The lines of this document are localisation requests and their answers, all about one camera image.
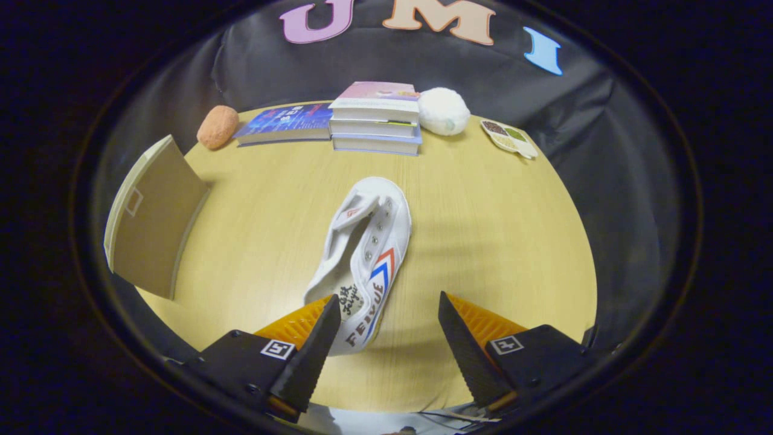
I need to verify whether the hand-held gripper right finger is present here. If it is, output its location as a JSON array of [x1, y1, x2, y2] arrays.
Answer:
[[438, 291, 595, 417]]

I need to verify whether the white book with yellow stripe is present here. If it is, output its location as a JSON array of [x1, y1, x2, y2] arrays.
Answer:
[[329, 118, 421, 140]]

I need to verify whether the sectioned snack dish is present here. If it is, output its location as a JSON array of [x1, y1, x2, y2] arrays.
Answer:
[[481, 119, 538, 160]]

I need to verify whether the pale blue cover book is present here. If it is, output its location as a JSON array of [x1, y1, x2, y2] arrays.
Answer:
[[332, 130, 423, 156]]

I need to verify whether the beige cardboard storage box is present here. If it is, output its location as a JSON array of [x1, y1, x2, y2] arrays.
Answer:
[[104, 135, 211, 301]]

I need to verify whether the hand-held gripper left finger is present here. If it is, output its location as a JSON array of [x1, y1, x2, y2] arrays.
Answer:
[[166, 294, 342, 424]]

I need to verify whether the orange fuzzy ball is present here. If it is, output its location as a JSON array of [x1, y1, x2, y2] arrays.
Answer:
[[197, 105, 240, 150]]

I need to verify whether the pink cover book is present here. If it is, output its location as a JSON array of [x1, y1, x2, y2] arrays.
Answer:
[[329, 82, 422, 124]]

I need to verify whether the white canvas shoe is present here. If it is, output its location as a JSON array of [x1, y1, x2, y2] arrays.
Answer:
[[303, 176, 413, 356]]

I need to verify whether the white fuzzy ball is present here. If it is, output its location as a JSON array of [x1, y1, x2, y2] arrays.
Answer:
[[418, 87, 471, 137]]

